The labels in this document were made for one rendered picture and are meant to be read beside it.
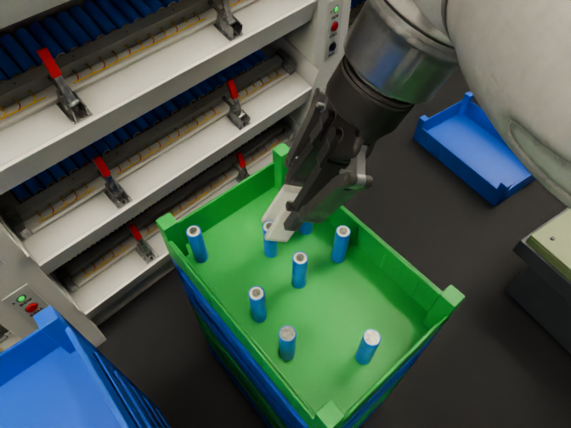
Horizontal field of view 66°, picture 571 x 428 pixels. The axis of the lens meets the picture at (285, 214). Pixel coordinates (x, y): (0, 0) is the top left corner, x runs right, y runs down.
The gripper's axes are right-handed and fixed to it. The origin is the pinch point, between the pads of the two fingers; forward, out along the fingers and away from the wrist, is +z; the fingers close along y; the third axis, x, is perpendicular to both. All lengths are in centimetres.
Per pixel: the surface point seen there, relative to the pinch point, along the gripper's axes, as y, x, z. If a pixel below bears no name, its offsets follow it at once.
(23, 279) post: 7.8, 27.7, 32.3
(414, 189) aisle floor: 36, -58, 27
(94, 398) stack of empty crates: -14.5, 18.1, 17.7
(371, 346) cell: -16.5, -6.1, -0.5
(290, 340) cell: -14.4, 1.2, 2.7
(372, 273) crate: -5.4, -13.0, 3.2
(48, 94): 22.7, 26.9, 8.6
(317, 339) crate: -12.5, -4.8, 7.0
